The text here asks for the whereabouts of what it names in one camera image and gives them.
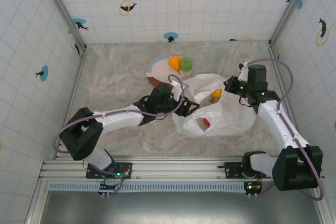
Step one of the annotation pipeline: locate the blue circle seal decal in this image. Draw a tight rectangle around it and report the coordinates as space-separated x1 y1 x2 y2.
163 32 179 44
35 65 50 82

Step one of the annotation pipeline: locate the aluminium mounting rail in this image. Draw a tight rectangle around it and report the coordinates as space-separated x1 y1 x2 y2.
38 155 326 182

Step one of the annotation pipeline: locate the yellow orange apple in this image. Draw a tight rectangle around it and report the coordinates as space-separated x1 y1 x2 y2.
211 88 224 100

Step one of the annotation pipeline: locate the upright dolphin yellow ring decal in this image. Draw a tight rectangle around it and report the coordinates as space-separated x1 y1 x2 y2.
315 17 330 47

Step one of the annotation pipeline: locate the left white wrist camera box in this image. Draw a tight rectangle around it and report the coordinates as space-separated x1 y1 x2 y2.
170 80 190 102

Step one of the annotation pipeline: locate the white plastic bag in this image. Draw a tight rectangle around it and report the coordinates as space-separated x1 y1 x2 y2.
171 72 257 138

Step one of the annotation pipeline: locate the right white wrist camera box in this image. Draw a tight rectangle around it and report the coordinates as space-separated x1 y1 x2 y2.
237 61 250 82

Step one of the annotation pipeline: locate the dark green apple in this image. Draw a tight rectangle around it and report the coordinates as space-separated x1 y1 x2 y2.
180 57 194 71

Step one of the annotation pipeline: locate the white slotted cable duct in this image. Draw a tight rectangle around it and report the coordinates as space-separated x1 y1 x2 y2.
48 181 249 192

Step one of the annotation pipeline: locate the round white brown blue plate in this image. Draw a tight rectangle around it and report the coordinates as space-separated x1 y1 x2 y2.
145 54 194 87

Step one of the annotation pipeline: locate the aluminium frame post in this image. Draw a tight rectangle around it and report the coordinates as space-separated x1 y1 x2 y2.
36 0 88 52
268 0 315 46

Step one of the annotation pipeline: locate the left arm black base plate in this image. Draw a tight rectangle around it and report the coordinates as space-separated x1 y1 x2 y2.
86 161 133 180

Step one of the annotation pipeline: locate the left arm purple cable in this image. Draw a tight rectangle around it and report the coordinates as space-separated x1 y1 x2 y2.
53 74 185 154

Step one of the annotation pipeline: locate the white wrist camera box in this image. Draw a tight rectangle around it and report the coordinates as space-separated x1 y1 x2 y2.
237 61 250 82
170 80 190 102

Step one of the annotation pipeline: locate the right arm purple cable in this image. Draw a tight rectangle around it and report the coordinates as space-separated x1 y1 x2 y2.
238 58 325 201

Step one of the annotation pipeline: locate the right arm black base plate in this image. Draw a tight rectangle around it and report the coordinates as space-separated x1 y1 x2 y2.
218 161 274 179

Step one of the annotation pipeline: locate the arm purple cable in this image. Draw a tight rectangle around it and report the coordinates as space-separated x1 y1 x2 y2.
53 74 185 154
238 58 325 201

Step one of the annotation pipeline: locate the orange pear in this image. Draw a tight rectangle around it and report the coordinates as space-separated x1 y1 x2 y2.
168 55 182 74

